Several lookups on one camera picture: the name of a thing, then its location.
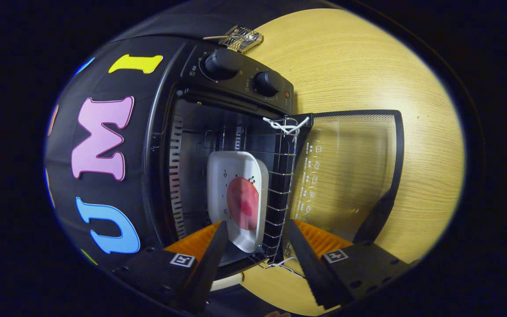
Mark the metal wire oven rack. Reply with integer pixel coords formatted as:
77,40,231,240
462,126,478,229
201,117,301,269

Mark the metal wire utensil holder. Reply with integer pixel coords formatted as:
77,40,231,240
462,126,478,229
218,25,264,53

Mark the white square plate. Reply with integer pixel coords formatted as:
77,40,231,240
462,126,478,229
206,151,269,254

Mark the black backdrop cloth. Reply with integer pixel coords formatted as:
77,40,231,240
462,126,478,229
44,0,340,282

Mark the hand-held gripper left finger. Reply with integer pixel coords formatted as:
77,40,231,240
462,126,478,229
113,220,229,314

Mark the black toaster oven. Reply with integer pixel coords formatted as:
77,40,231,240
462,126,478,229
141,35,405,282

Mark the pink round food slice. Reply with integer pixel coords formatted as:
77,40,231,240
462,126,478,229
226,177,260,231

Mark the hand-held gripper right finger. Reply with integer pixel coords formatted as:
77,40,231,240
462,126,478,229
285,219,417,310

